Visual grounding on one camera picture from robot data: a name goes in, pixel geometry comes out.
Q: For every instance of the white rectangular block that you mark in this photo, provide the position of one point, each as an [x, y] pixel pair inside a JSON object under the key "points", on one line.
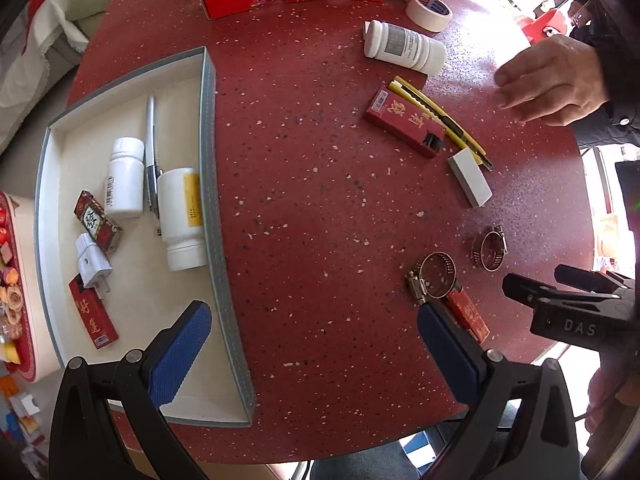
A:
{"points": [[470, 177]]}

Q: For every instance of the masking tape roll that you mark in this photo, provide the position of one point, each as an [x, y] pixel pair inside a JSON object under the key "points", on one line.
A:
{"points": [[431, 15]]}

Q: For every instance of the white plug adapter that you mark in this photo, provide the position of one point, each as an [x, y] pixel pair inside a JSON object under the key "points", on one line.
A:
{"points": [[93, 266]]}

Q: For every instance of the yellow utility knife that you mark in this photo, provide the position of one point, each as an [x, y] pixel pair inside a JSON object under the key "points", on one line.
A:
{"points": [[453, 130]]}

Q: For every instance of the small white pill bottle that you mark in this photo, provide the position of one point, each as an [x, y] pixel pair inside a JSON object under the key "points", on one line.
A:
{"points": [[125, 178]]}

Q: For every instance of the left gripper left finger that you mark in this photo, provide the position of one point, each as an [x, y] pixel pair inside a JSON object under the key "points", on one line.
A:
{"points": [[85, 443]]}

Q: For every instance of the silver pen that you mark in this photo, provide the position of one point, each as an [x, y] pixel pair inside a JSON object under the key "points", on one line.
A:
{"points": [[152, 170]]}

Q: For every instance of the red flat box gold text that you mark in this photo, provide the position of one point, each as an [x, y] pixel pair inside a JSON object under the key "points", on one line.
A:
{"points": [[90, 307]]}

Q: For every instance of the red plastic stool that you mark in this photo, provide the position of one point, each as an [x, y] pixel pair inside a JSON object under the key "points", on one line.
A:
{"points": [[552, 22]]}

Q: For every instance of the white bottle grey label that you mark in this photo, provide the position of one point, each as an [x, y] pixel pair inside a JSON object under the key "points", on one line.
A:
{"points": [[403, 47]]}

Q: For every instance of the metal hose clamp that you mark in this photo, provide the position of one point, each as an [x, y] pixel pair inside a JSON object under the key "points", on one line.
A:
{"points": [[434, 277], [489, 250]]}

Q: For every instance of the white bottle yellow label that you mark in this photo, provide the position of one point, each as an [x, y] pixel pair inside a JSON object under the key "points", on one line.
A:
{"points": [[181, 218]]}

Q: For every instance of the red card box black end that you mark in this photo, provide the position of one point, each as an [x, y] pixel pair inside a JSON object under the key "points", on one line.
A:
{"points": [[406, 122]]}

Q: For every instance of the bystander dark jacket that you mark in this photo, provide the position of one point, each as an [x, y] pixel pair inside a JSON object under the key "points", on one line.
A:
{"points": [[617, 120]]}

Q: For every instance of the red lighter gold text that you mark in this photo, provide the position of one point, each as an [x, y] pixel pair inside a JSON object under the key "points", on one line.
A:
{"points": [[465, 312]]}

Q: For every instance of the red mahjong lighter box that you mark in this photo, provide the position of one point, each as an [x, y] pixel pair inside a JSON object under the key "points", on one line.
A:
{"points": [[105, 232]]}

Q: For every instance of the white tray grey rim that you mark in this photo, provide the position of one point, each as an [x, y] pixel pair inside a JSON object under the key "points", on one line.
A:
{"points": [[177, 96]]}

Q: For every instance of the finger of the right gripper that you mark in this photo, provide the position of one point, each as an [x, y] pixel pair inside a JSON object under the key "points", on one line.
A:
{"points": [[586, 279], [531, 292]]}

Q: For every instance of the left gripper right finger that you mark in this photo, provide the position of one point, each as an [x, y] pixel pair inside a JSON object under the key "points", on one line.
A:
{"points": [[519, 423]]}

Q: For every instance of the bystander hand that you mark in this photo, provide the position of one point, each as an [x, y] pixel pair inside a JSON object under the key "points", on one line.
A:
{"points": [[558, 81]]}

